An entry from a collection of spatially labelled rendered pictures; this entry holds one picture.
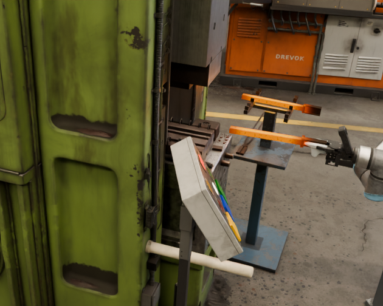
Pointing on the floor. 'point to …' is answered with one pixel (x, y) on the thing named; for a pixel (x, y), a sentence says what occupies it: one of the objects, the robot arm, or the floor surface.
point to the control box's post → (185, 243)
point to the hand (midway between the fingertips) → (308, 141)
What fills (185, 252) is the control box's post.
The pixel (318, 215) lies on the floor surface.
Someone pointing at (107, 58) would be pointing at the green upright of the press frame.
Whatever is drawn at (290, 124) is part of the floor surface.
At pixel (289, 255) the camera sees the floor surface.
